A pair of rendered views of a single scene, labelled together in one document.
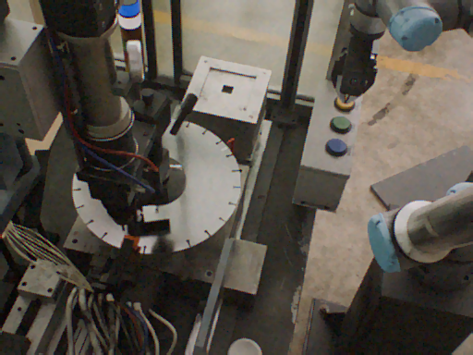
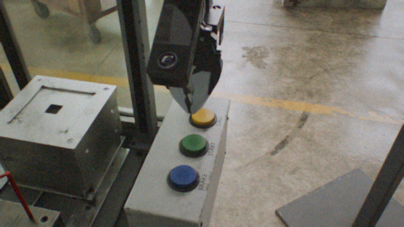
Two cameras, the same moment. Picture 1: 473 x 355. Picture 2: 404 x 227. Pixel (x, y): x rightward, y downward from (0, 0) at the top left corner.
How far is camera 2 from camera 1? 0.81 m
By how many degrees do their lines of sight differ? 12
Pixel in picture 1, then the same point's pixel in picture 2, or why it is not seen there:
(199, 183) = not seen: outside the picture
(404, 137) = (303, 163)
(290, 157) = not seen: hidden behind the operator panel
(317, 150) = (154, 183)
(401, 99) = (297, 132)
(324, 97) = (177, 112)
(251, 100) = (79, 120)
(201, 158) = not seen: outside the picture
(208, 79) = (34, 99)
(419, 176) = (320, 198)
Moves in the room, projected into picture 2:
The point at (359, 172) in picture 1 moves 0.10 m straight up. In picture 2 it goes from (265, 197) to (267, 183)
